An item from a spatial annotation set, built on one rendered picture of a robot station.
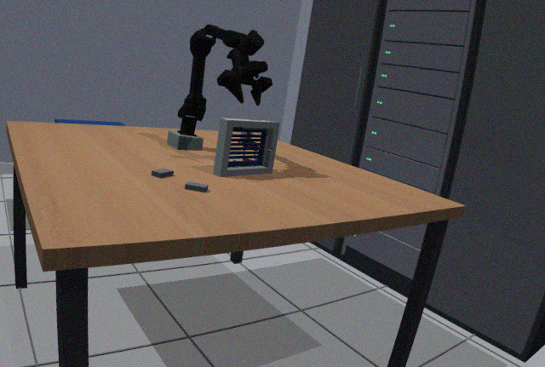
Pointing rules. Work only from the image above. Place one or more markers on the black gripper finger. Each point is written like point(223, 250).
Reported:
point(256, 92)
point(235, 87)

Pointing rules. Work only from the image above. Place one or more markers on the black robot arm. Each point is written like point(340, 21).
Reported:
point(243, 45)

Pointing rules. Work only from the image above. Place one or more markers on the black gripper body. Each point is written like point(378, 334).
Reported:
point(227, 76)

